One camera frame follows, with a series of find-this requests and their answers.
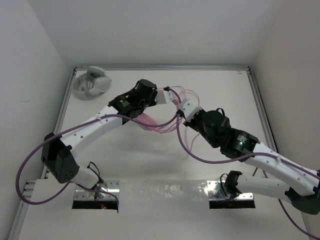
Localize pink headphones with cable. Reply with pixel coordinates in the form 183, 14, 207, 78
136, 85, 203, 153

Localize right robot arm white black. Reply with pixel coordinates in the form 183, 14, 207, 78
180, 106, 320, 215

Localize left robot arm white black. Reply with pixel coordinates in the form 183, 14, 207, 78
42, 79, 158, 189

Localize white grey headphones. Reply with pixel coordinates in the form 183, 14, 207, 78
72, 66, 112, 100

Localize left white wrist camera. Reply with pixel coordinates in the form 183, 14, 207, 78
155, 87, 180, 106

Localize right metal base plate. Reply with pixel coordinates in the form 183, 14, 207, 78
206, 180, 254, 201

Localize metal base plate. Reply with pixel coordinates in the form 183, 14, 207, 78
73, 180, 120, 202
206, 180, 254, 201

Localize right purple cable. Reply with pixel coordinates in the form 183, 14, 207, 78
176, 113, 320, 240

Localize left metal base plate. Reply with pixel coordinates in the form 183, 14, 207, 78
73, 180, 120, 202

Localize aluminium table frame rail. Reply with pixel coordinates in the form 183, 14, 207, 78
7, 65, 298, 240

